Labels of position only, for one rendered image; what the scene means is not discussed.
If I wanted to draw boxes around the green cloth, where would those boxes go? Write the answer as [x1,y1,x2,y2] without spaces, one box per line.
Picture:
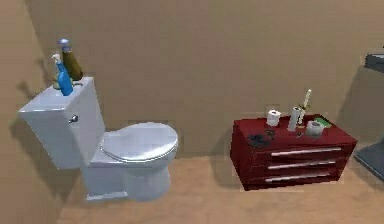
[313,116,333,129]

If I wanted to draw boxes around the grey wall fixture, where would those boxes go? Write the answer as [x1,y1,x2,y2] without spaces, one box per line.
[363,53,384,74]

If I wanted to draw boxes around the blue spray bottle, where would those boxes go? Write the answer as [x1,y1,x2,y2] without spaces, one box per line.
[51,53,74,97]

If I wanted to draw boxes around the white toilet paper roll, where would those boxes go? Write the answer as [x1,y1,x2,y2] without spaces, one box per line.
[305,120,325,138]
[266,109,282,128]

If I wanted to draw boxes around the brown soap dispenser bottle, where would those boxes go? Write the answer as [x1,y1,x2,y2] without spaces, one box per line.
[57,37,84,82]

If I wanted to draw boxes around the black crumpled cloth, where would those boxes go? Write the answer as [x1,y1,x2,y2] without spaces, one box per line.
[246,128,277,149]

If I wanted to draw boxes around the white paper towel roll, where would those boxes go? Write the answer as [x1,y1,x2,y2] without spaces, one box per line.
[287,106,302,133]

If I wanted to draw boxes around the dark red drawer chest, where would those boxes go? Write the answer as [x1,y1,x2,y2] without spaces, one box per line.
[229,114,358,192]

